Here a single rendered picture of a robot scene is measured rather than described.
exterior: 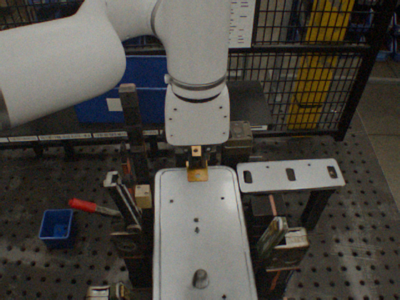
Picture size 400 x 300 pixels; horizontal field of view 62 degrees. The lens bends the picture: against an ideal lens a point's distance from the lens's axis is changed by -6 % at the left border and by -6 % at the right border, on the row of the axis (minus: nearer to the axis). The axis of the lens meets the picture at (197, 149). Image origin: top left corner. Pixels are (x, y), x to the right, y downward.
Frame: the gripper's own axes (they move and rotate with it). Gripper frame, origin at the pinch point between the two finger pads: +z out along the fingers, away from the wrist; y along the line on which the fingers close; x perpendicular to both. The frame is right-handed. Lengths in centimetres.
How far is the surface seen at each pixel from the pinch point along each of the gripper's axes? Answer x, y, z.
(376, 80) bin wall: 170, 157, 113
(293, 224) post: 16, 34, 57
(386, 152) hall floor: 105, 141, 127
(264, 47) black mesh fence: 55, 25, 12
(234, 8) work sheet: 54, 15, -2
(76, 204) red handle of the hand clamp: -0.7, -24.9, 12.9
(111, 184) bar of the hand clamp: -1.3, -16.1, 5.8
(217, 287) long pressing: -14.4, 3.7, 27.2
